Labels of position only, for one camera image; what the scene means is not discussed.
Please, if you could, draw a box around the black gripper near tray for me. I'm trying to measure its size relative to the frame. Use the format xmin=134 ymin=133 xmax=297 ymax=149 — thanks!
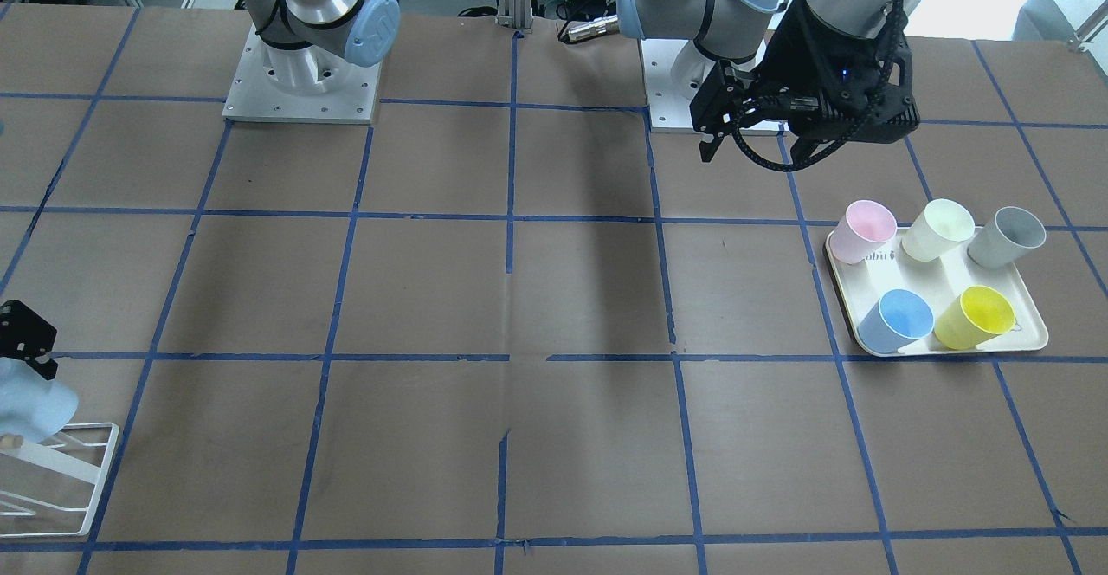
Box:
xmin=690 ymin=0 xmax=919 ymax=170

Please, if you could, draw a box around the light blue plastic cup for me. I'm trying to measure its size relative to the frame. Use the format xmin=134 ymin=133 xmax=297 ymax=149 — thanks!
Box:
xmin=1 ymin=358 xmax=79 ymax=443

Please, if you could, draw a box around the grey robot arm near rack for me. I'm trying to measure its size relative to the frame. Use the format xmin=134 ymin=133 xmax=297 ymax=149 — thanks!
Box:
xmin=224 ymin=0 xmax=401 ymax=124

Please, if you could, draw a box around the grey robot arm near tray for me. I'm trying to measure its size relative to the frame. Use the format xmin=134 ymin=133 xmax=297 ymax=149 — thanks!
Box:
xmin=616 ymin=0 xmax=921 ymax=172

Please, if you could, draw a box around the pink plastic cup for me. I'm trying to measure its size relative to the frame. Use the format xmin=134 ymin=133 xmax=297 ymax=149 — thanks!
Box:
xmin=828 ymin=199 xmax=899 ymax=264

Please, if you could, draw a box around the cream plastic cup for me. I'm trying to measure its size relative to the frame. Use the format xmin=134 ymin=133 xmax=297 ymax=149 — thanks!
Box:
xmin=901 ymin=197 xmax=976 ymax=261

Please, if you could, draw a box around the grey plastic cup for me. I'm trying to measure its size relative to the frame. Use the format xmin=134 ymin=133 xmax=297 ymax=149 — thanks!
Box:
xmin=967 ymin=205 xmax=1047 ymax=268

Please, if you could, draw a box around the yellow plastic cup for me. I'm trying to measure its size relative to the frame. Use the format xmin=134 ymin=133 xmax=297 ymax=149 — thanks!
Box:
xmin=933 ymin=286 xmax=1016 ymax=351

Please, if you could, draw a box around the cream plastic tray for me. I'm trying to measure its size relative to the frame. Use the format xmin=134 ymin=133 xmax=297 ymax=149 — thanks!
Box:
xmin=823 ymin=228 xmax=1050 ymax=355

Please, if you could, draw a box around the white arm base plate near tray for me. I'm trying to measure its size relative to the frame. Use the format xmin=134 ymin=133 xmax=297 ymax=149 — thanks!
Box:
xmin=640 ymin=39 xmax=714 ymax=134

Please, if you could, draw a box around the white wire cup rack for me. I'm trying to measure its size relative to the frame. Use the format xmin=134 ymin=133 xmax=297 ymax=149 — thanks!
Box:
xmin=1 ymin=423 xmax=121 ymax=542

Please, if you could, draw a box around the white arm base plate near rack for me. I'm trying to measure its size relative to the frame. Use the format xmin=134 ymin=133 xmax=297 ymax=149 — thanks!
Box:
xmin=222 ymin=28 xmax=383 ymax=126

